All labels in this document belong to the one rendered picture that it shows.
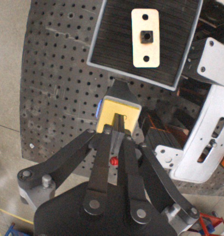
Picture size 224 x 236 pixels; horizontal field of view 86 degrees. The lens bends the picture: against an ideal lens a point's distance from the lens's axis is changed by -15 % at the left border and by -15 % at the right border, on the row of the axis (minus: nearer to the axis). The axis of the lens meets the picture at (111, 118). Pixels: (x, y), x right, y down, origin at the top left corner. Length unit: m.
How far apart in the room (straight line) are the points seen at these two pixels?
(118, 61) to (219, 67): 0.21
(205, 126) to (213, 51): 0.24
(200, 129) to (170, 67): 0.29
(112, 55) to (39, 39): 0.62
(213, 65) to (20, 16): 1.75
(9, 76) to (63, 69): 1.20
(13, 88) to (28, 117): 0.99
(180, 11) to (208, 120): 0.33
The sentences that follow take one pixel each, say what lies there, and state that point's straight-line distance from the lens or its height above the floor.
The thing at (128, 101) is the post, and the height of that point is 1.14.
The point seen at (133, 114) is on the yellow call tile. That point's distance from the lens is 0.23.
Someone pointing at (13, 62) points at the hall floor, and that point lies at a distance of 1.81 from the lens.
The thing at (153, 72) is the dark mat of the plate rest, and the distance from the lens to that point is 0.22.
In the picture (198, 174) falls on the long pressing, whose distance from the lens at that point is 0.59.
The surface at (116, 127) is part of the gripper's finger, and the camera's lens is 0.18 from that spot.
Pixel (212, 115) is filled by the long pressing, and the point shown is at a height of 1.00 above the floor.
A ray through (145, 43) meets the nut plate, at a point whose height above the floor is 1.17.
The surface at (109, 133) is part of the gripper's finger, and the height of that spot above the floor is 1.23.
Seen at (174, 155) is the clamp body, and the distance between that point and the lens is 0.41.
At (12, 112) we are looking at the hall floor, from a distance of 1.94.
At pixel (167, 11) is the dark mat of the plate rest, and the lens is 0.24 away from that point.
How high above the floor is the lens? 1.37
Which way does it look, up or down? 70 degrees down
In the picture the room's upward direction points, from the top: 170 degrees counter-clockwise
